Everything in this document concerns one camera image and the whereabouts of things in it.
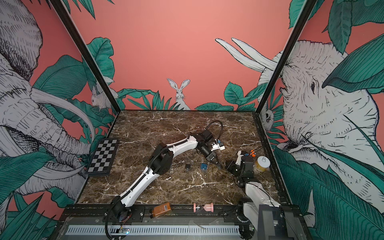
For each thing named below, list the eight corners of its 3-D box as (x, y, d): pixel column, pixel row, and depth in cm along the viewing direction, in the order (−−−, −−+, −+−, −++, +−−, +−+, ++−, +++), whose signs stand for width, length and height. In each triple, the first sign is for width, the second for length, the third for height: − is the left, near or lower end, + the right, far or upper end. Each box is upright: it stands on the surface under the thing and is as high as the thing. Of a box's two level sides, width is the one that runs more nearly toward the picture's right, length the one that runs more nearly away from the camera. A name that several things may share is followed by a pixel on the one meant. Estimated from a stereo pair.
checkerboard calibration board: (89, 176, 88) (85, 173, 85) (102, 142, 104) (99, 138, 101) (109, 174, 89) (106, 172, 86) (119, 141, 105) (117, 137, 101)
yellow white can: (256, 172, 91) (259, 167, 86) (253, 160, 96) (256, 155, 91) (267, 172, 91) (272, 167, 86) (264, 160, 96) (268, 155, 91)
